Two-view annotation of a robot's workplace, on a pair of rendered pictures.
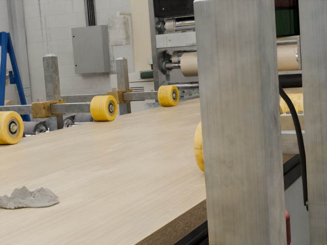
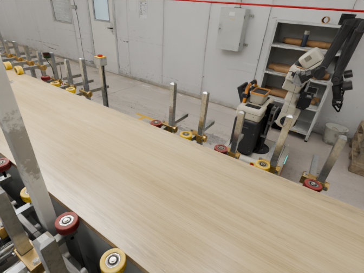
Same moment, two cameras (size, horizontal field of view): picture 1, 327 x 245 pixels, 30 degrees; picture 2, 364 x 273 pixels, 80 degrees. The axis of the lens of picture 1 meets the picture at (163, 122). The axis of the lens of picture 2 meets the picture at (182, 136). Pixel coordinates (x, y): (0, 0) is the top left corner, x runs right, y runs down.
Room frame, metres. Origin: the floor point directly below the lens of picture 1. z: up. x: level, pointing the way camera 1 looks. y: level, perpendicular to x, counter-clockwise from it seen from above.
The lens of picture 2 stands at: (-1.02, 1.91, 1.61)
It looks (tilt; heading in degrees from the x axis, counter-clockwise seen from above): 31 degrees down; 276
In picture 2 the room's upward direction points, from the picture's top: 4 degrees clockwise
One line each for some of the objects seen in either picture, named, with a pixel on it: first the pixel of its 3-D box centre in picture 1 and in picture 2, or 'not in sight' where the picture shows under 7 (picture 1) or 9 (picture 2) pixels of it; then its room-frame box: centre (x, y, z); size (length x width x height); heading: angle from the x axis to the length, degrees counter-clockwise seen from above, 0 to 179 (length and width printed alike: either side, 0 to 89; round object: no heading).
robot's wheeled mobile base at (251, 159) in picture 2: not in sight; (254, 155); (-1.67, -0.28, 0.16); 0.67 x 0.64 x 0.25; 155
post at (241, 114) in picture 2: not in sight; (234, 145); (-1.24, 0.71, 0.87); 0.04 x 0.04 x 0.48; 64
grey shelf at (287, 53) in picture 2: not in sight; (294, 81); (-2.29, -1.45, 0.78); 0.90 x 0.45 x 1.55; 154
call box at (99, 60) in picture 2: not in sight; (101, 60); (-0.12, 0.18, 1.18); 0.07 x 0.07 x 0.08; 64
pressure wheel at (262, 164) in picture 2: not in sight; (260, 171); (-1.37, 0.92, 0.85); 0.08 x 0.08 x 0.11
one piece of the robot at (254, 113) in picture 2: not in sight; (254, 121); (-1.59, -0.32, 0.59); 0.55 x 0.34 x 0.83; 65
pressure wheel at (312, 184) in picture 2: not in sight; (309, 191); (-1.60, 1.03, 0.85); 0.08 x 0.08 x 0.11
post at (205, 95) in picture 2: not in sight; (201, 125); (-1.02, 0.60, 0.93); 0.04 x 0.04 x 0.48; 64
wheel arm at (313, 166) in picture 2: not in sight; (311, 174); (-1.69, 0.85, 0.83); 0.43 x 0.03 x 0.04; 64
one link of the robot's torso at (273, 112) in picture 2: not in sight; (283, 118); (-1.85, -0.26, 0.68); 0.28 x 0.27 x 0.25; 65
